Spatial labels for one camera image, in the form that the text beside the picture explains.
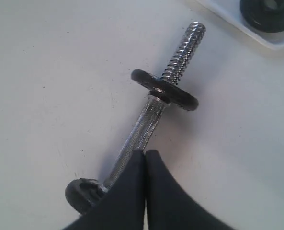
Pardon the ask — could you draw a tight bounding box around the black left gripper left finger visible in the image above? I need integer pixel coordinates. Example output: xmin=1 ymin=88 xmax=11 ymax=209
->
xmin=66 ymin=150 xmax=146 ymax=230

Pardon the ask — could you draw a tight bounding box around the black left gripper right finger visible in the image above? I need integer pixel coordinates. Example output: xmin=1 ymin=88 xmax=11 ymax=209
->
xmin=145 ymin=150 xmax=233 ymax=230

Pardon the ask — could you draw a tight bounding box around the chrome dumbbell bar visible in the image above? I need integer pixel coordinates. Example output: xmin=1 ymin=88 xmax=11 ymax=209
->
xmin=100 ymin=22 xmax=206 ymax=193

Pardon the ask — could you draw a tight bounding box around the black weight plate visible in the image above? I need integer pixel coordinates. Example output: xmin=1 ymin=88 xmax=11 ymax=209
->
xmin=239 ymin=0 xmax=284 ymax=33

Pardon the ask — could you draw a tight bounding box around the black weight plate left end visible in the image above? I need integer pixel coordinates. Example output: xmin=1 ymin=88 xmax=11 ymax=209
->
xmin=65 ymin=178 xmax=105 ymax=215

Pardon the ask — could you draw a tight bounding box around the black weight plate end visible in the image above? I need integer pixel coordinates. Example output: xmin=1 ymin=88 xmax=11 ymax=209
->
xmin=131 ymin=69 xmax=199 ymax=111
xmin=65 ymin=178 xmax=105 ymax=215

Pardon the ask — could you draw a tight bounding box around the black weight plate right end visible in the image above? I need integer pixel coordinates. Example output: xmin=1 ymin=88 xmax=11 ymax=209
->
xmin=131 ymin=69 xmax=199 ymax=111

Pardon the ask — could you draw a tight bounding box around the white plastic tray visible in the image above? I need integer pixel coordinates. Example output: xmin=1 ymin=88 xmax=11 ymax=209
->
xmin=198 ymin=0 xmax=284 ymax=50

